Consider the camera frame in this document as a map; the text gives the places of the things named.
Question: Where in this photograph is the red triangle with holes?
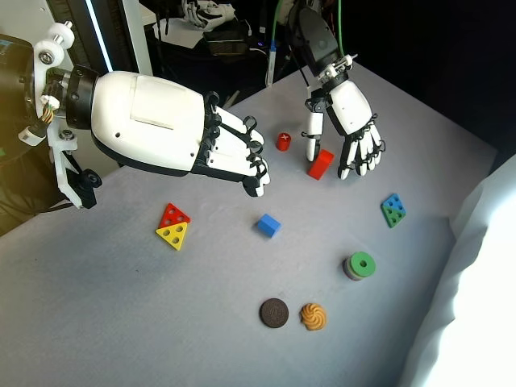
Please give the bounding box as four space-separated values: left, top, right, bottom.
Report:
158 202 192 230

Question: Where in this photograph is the green triangle block with holes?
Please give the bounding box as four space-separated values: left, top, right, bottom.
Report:
381 203 407 229

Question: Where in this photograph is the green cable with blue plug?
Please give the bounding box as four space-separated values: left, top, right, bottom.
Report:
266 0 284 88

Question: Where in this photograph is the blue cube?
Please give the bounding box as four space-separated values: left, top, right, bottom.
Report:
256 213 282 239

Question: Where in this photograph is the dark chocolate sandwich cookie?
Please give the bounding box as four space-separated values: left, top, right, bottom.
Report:
259 297 290 329

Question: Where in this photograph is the orange swirl cookie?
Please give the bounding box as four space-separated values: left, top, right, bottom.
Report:
299 302 328 331

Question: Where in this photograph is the black electronic box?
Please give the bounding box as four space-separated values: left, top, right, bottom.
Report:
202 19 252 57

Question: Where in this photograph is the red block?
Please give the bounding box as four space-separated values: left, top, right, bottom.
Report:
307 148 335 181

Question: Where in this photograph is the white frame post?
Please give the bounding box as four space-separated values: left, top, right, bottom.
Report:
119 0 155 77

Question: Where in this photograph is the white curtain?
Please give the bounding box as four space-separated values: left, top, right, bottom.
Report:
397 152 516 387

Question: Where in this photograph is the grey table cloth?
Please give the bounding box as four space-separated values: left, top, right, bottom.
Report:
0 60 499 387

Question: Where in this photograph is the white desk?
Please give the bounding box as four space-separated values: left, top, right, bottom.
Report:
151 18 207 50

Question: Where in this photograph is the blue triangle with holes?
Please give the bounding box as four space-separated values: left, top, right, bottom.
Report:
380 193 406 214

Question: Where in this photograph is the blue light strip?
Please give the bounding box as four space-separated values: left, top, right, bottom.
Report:
84 0 114 73

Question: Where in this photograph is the yellow triangle block with holes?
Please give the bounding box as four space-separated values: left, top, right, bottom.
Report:
155 221 189 252

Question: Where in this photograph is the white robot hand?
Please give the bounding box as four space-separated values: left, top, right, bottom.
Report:
89 70 272 198
301 77 387 181

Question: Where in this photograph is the spare white robot hand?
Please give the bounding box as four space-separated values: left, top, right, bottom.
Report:
179 0 237 32

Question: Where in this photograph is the green ring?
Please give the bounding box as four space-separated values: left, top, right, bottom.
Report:
343 251 377 280

